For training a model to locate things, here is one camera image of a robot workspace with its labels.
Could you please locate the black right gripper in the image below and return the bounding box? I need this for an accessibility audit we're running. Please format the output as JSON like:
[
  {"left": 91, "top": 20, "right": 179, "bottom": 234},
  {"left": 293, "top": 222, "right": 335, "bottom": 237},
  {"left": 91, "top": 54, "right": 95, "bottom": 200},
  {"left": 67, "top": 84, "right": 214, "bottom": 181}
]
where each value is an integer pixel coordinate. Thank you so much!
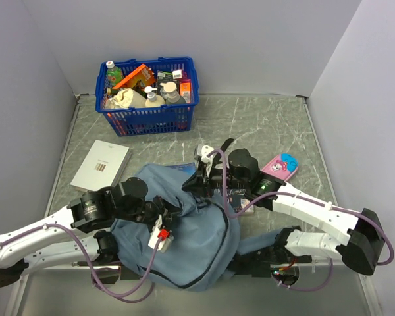
[{"left": 182, "top": 162, "right": 248, "bottom": 198}]

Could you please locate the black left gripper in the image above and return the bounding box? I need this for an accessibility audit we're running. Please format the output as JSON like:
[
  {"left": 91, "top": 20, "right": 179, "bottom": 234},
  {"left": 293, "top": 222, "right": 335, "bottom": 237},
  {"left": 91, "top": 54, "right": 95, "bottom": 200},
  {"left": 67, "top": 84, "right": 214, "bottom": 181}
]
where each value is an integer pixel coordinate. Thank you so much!
[{"left": 115, "top": 195, "right": 183, "bottom": 234}]

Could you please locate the blue student backpack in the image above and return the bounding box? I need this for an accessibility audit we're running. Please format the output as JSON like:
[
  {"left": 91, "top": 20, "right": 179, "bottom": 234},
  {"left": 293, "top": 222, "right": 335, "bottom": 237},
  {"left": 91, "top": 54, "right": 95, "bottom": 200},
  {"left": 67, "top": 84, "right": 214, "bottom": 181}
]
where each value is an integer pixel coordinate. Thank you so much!
[{"left": 111, "top": 164, "right": 279, "bottom": 292}]

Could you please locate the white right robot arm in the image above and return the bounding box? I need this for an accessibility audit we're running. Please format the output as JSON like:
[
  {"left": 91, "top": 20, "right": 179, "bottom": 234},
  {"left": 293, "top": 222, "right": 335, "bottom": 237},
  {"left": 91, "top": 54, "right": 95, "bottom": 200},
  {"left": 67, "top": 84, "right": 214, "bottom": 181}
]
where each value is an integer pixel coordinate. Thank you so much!
[{"left": 182, "top": 145, "right": 394, "bottom": 276}]

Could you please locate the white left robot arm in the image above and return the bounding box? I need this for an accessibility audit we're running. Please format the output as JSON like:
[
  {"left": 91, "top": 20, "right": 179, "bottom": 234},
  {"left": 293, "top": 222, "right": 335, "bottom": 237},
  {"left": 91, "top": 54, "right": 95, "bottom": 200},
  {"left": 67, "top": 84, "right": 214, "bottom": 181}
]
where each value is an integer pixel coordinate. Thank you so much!
[{"left": 0, "top": 177, "right": 182, "bottom": 288}]

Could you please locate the floral Little Women book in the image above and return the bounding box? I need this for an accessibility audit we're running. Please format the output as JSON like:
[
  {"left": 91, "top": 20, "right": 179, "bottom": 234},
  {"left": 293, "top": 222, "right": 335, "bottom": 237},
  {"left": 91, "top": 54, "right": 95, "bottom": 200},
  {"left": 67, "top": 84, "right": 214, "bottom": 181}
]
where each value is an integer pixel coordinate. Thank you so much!
[{"left": 226, "top": 189, "right": 255, "bottom": 215}]

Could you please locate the white notebook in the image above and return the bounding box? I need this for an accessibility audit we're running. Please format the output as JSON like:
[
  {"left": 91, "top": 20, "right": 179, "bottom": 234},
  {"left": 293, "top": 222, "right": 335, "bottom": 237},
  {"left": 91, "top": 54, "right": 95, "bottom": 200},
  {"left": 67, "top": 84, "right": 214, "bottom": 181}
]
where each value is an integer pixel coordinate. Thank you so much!
[{"left": 70, "top": 140, "right": 132, "bottom": 192}]

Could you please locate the pink cartoon pencil case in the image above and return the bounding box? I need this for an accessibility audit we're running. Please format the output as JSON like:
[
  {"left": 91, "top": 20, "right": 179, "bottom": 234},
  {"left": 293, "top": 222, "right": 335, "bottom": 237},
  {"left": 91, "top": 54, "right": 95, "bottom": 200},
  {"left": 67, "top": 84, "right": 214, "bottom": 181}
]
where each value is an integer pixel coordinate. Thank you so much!
[{"left": 261, "top": 153, "right": 298, "bottom": 182}]

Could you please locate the cream pump bottle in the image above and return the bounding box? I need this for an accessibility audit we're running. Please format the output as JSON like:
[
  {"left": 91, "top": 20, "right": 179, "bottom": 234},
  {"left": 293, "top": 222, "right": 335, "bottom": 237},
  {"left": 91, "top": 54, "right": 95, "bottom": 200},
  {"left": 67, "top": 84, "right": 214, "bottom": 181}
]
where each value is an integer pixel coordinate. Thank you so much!
[{"left": 144, "top": 86, "right": 165, "bottom": 107}]

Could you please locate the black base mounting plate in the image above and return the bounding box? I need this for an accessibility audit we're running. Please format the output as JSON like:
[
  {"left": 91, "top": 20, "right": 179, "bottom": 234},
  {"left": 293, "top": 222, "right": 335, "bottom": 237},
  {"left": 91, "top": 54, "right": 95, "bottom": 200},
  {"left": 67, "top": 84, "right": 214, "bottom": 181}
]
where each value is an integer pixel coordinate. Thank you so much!
[{"left": 70, "top": 239, "right": 312, "bottom": 284}]

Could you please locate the blue plastic shopping basket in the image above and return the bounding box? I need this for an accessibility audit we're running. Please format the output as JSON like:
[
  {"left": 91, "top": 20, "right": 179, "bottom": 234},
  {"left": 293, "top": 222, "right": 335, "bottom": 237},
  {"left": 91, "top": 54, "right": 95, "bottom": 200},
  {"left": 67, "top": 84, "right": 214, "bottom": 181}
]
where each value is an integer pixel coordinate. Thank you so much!
[{"left": 95, "top": 56, "right": 199, "bottom": 136}]

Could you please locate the pink orange bottle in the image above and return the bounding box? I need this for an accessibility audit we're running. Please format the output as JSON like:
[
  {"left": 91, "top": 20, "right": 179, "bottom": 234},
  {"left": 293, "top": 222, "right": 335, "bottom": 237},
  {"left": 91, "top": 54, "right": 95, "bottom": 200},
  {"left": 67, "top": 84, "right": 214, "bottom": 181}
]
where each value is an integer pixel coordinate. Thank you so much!
[{"left": 180, "top": 75, "right": 192, "bottom": 103}]

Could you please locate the grey pump bottle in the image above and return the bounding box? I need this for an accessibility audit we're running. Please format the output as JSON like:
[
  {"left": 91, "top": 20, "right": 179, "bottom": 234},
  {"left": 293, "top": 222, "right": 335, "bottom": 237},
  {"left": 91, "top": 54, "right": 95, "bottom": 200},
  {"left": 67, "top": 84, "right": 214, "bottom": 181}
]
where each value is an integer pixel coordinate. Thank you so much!
[{"left": 160, "top": 81, "right": 186, "bottom": 105}]

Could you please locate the black packaged item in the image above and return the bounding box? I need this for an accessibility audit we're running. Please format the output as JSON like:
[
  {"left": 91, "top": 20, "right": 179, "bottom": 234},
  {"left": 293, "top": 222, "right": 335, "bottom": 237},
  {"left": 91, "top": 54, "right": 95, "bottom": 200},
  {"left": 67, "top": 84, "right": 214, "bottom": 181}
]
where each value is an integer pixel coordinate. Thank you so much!
[{"left": 157, "top": 70, "right": 174, "bottom": 89}]

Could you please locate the orange snack box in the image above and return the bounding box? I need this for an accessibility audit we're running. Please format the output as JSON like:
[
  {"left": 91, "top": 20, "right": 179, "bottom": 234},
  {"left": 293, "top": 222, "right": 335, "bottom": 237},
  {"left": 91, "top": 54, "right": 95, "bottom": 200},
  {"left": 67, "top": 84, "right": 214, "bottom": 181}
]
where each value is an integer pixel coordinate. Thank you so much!
[{"left": 114, "top": 64, "right": 156, "bottom": 90}]

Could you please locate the green drink bottle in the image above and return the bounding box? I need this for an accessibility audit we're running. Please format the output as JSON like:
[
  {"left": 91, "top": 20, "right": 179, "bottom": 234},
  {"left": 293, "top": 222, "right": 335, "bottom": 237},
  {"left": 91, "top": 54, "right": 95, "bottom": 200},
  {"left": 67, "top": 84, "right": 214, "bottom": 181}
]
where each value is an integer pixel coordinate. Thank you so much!
[{"left": 105, "top": 61, "right": 124, "bottom": 87}]

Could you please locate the black backpack strap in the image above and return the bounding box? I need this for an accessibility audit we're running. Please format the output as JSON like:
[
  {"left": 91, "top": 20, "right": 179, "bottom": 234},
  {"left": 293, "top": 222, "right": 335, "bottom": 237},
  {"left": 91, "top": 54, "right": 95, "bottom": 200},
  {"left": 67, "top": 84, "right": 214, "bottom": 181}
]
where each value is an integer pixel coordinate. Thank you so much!
[{"left": 219, "top": 138, "right": 235, "bottom": 157}]

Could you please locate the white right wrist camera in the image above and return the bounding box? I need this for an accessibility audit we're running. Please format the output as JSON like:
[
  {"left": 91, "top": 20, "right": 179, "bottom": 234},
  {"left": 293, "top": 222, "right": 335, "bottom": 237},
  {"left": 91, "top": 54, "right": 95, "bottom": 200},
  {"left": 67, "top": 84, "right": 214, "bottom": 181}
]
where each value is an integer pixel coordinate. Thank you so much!
[{"left": 194, "top": 144, "right": 214, "bottom": 164}]

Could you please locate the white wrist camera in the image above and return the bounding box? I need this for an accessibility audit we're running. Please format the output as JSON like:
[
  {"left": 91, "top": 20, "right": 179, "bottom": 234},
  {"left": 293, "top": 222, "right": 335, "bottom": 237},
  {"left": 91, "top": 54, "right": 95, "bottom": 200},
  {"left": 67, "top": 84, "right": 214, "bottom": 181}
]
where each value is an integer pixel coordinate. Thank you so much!
[
  {"left": 148, "top": 215, "right": 174, "bottom": 253},
  {"left": 194, "top": 144, "right": 214, "bottom": 164}
]

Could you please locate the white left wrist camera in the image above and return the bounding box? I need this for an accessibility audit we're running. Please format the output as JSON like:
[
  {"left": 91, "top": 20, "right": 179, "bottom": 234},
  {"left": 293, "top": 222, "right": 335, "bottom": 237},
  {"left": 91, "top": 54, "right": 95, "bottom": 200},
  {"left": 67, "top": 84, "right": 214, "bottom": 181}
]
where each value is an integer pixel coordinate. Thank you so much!
[{"left": 148, "top": 215, "right": 174, "bottom": 253}]

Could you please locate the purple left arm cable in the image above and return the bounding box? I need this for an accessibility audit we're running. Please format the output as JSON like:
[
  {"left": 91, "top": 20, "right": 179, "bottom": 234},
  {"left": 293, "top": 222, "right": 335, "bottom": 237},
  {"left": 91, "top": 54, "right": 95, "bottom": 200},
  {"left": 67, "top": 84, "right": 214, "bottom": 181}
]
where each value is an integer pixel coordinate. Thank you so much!
[{"left": 0, "top": 223, "right": 165, "bottom": 303}]

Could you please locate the aluminium front rail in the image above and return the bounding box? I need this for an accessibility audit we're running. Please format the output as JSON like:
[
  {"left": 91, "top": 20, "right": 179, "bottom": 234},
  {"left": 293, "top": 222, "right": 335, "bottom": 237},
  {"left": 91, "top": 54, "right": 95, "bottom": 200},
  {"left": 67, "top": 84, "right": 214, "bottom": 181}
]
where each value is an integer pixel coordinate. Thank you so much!
[{"left": 18, "top": 240, "right": 368, "bottom": 271}]

